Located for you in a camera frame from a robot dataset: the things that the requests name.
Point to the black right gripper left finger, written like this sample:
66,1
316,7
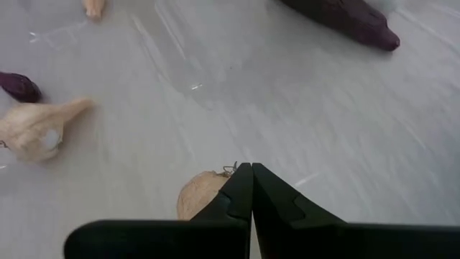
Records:
179,239

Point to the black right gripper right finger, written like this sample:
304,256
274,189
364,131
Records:
323,241

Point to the beige garlic bulb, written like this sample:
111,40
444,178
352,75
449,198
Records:
25,129
201,194
94,9

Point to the small purple eggplant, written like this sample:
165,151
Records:
19,88

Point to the large purple eggplant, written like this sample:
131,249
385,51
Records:
352,21

